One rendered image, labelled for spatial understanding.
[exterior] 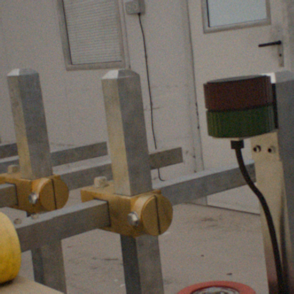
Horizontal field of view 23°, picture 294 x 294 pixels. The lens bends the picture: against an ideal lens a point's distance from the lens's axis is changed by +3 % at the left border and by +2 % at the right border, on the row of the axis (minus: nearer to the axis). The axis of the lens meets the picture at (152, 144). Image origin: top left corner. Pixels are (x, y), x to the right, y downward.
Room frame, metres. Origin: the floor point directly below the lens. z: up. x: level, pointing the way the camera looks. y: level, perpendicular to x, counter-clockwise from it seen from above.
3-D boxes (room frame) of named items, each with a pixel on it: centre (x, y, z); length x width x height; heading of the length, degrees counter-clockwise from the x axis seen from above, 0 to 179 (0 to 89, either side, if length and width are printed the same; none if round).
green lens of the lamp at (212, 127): (0.63, -0.08, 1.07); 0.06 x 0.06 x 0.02
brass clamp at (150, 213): (0.88, 0.04, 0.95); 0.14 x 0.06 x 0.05; 37
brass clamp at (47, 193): (1.08, 0.19, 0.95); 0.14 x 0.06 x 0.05; 37
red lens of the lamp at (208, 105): (0.63, -0.08, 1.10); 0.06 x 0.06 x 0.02
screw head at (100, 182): (0.92, 0.08, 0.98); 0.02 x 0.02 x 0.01
